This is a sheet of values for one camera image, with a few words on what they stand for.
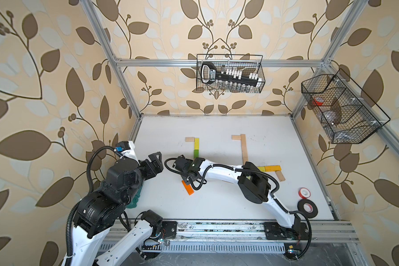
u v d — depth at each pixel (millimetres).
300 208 800
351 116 720
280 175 908
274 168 934
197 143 1050
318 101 805
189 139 1083
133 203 799
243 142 1054
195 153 1018
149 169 510
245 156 990
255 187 541
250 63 911
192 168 666
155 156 540
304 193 845
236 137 1077
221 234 738
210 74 864
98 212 354
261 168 940
